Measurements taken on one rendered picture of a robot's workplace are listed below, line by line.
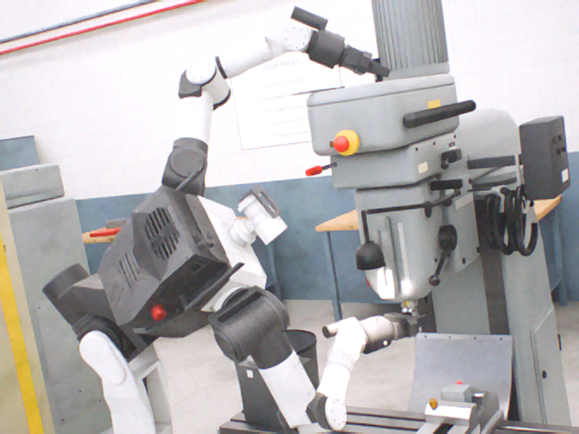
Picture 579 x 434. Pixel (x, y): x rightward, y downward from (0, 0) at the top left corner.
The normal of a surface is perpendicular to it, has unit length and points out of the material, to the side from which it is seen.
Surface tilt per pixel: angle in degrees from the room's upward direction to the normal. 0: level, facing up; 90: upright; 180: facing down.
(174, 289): 137
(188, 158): 61
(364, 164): 90
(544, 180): 90
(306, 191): 90
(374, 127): 90
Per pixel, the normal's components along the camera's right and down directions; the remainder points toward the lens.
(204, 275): 0.43, 0.76
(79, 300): -0.25, 0.18
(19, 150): 0.85, -0.05
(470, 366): -0.52, -0.26
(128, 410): -0.23, 0.58
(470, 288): -0.51, 0.21
